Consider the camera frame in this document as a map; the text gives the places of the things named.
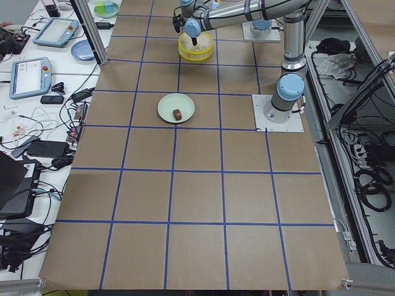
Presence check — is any black laptop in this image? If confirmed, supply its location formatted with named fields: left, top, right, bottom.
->
left=1, top=152, right=41, bottom=220

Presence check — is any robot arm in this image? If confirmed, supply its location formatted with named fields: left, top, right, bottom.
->
left=172, top=0, right=220, bottom=33
left=172, top=0, right=309, bottom=87

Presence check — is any yellow steamer basket centre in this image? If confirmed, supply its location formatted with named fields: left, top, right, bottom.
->
left=178, top=32, right=214, bottom=62

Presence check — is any black power adapter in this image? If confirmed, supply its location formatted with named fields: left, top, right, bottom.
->
left=95, top=22, right=114, bottom=30

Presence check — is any white crumpled cloth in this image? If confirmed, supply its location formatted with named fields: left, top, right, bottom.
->
left=317, top=53, right=357, bottom=80

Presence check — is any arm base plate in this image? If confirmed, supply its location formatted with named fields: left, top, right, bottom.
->
left=242, top=19, right=282, bottom=43
left=252, top=94, right=304, bottom=133

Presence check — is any teach pendant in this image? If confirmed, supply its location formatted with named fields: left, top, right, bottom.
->
left=9, top=57, right=52, bottom=100
left=33, top=17, right=80, bottom=47

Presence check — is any clear bowl with sponges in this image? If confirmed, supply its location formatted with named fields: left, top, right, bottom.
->
left=93, top=1, right=120, bottom=19

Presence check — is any teach pendant near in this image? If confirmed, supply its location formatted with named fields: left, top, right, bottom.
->
left=9, top=57, right=52, bottom=100

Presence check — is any aluminium frame post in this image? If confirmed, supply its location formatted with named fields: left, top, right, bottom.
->
left=70, top=0, right=108, bottom=67

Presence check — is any light green plate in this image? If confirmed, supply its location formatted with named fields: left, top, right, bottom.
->
left=157, top=93, right=195, bottom=124

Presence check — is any brown round bun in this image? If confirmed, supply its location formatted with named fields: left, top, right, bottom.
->
left=172, top=109, right=182, bottom=121

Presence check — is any blue plate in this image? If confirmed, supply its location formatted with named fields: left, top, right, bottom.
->
left=70, top=39, right=95, bottom=61

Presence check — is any teach pendant far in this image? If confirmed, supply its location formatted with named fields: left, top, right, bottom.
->
left=33, top=17, right=80, bottom=47

